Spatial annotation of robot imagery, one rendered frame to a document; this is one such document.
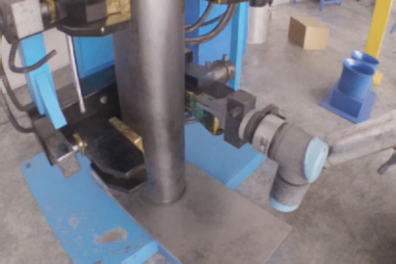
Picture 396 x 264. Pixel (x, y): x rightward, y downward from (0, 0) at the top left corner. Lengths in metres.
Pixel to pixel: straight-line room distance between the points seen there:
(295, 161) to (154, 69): 0.43
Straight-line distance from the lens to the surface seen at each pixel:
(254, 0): 2.95
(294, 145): 0.57
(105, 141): 0.86
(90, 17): 0.59
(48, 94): 0.86
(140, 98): 0.79
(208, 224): 1.08
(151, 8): 0.68
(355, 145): 0.67
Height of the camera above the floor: 1.07
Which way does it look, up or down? 35 degrees down
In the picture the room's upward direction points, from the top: 1 degrees clockwise
